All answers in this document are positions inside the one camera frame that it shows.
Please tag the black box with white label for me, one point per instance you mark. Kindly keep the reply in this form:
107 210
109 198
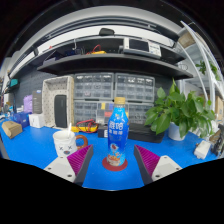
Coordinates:
102 132

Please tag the black workbench shelf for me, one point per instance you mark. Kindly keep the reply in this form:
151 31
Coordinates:
113 65

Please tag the yellow multimeter with red leads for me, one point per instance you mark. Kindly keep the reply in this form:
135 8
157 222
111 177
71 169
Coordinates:
85 126

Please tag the blue box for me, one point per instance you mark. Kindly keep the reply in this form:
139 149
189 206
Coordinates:
21 119

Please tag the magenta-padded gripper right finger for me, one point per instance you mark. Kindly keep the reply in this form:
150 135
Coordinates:
165 165

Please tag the small black rounded object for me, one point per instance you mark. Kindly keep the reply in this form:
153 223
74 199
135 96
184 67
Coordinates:
106 32

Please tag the dark grey box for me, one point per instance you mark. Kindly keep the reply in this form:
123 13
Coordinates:
37 101

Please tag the flat round red coaster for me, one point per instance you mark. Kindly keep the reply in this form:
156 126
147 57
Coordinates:
115 168

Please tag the green potted plant, white pot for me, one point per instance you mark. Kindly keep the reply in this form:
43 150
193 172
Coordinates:
176 110

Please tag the black rectangular device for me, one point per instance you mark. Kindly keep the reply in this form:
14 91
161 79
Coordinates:
60 111

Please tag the small brown cardboard box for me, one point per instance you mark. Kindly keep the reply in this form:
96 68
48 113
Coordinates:
11 129

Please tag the flat black case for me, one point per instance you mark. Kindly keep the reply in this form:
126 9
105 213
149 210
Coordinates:
145 133

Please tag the large grey drawer cabinet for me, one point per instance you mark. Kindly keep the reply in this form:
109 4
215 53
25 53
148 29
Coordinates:
94 86
135 87

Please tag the small white box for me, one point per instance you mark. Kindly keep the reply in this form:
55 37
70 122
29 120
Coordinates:
36 120

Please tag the white perforated tray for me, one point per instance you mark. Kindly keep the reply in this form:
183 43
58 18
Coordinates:
48 100

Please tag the white metal shelf unit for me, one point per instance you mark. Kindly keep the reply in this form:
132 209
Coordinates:
206 66

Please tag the spoon in mug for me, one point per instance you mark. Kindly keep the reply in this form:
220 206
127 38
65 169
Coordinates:
69 130

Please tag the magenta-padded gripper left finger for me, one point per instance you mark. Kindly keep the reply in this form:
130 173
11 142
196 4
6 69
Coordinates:
60 166

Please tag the small grey drawer cabinet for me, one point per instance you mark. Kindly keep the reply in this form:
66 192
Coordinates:
85 111
138 112

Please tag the blue drink bottle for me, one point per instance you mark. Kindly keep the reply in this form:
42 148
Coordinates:
117 133

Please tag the white oscilloscope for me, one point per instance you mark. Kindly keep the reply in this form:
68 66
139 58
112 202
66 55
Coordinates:
140 46

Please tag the white power adapter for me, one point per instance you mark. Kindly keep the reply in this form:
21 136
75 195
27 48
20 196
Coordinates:
202 150

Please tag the black stand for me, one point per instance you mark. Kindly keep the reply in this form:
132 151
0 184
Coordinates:
219 141

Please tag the purple bag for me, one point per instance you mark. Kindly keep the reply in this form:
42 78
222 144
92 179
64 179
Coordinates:
27 104

